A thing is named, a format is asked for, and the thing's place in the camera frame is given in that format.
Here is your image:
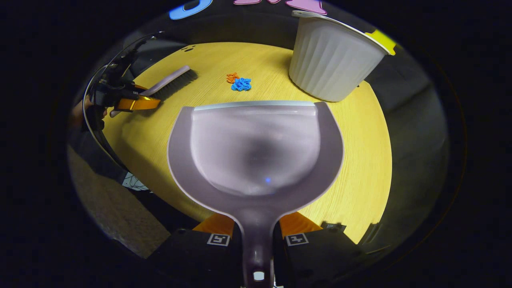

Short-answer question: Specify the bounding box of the pale pink small broom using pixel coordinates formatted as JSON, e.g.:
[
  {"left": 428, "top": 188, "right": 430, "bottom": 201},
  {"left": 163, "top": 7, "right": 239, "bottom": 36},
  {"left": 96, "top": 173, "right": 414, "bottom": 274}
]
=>
[{"left": 109, "top": 65, "right": 198, "bottom": 118}]

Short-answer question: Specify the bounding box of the yellow wooden desktop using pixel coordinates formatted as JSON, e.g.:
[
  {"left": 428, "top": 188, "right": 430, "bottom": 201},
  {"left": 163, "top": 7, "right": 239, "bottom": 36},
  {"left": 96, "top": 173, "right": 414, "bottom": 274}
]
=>
[{"left": 102, "top": 42, "right": 393, "bottom": 244}]

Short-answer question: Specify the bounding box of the blue paper trash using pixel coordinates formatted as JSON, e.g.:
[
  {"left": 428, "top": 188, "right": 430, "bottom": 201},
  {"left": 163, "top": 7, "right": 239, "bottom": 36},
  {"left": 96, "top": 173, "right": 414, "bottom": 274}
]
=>
[{"left": 231, "top": 77, "right": 252, "bottom": 92}]

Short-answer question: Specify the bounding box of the pale pink dustpan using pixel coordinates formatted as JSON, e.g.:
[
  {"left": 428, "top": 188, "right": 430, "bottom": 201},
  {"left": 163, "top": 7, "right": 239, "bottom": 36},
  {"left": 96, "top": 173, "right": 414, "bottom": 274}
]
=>
[{"left": 167, "top": 101, "right": 345, "bottom": 288}]

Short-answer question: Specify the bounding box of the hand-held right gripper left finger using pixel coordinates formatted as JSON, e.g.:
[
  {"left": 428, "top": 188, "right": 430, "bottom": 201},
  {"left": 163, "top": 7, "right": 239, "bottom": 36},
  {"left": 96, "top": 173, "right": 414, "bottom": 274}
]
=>
[{"left": 150, "top": 213, "right": 243, "bottom": 288}]

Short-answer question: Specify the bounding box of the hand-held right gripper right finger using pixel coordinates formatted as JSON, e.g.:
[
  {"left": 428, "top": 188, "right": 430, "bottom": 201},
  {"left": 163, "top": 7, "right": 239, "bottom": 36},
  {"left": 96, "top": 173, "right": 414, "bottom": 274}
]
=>
[{"left": 274, "top": 212, "right": 367, "bottom": 288}]

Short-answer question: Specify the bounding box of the white ribbed garbage bin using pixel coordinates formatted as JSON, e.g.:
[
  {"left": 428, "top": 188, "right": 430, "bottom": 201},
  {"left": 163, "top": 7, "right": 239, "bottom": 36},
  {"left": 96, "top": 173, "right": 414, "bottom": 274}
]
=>
[{"left": 288, "top": 10, "right": 396, "bottom": 102}]

